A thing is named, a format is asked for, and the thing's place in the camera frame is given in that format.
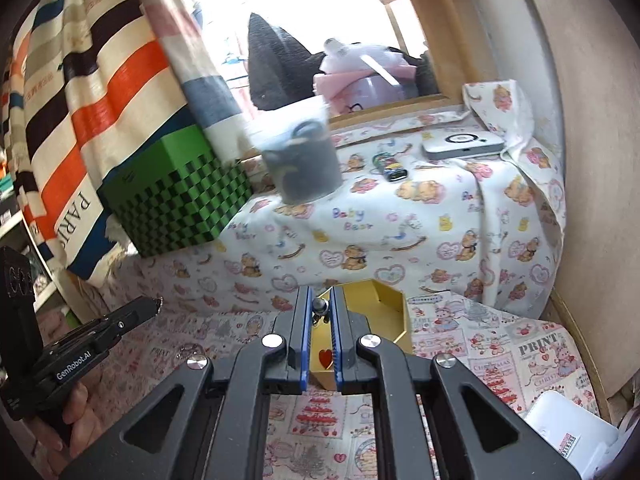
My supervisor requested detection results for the person's left hand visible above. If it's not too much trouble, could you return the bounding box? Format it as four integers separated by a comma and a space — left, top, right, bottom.
27, 375, 121, 466

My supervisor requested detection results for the patterned lighter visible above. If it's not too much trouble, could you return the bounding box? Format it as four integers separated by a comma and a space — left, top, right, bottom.
372, 151, 409, 182

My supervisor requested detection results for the gold octagonal box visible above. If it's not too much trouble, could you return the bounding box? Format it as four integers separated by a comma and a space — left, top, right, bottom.
310, 280, 414, 389

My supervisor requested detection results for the translucent plastic container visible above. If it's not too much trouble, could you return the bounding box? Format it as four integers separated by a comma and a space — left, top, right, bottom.
245, 97, 344, 206

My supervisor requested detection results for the pink cloth bundle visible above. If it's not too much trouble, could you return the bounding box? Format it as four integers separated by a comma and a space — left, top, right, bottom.
312, 37, 422, 112

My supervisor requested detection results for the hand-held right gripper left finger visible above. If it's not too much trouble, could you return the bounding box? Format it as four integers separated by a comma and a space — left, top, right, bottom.
60, 286, 313, 480

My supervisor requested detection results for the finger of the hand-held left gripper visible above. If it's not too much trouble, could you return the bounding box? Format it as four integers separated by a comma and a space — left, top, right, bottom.
92, 296, 165, 347

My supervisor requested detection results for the pastel plaid curtain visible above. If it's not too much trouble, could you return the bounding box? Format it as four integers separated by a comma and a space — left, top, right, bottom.
132, 0, 253, 163

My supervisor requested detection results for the pink printed mat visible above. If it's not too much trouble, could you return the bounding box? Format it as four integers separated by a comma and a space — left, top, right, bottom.
35, 290, 601, 480

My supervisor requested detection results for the brown wooden board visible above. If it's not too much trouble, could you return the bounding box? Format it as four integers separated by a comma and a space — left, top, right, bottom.
510, 0, 640, 403

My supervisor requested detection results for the flat white grey device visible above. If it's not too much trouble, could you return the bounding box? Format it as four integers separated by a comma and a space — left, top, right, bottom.
421, 130, 506, 163

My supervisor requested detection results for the striped woven curtain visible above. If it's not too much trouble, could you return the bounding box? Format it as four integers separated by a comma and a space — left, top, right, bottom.
0, 0, 201, 281

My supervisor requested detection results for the bear print white cloth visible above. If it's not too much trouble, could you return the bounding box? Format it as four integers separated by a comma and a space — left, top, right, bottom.
105, 80, 568, 322

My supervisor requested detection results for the dark cloth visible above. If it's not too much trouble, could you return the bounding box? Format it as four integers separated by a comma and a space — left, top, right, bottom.
247, 12, 327, 112

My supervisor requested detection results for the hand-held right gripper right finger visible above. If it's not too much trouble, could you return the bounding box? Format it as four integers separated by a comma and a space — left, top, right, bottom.
330, 286, 581, 480

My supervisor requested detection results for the green checkered box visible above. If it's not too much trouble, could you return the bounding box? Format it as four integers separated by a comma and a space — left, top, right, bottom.
97, 120, 253, 259

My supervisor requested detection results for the wooden window frame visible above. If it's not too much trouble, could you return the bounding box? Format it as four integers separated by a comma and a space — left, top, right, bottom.
326, 0, 488, 133

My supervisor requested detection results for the white box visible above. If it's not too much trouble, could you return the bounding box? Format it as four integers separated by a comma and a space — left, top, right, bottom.
522, 390, 621, 479

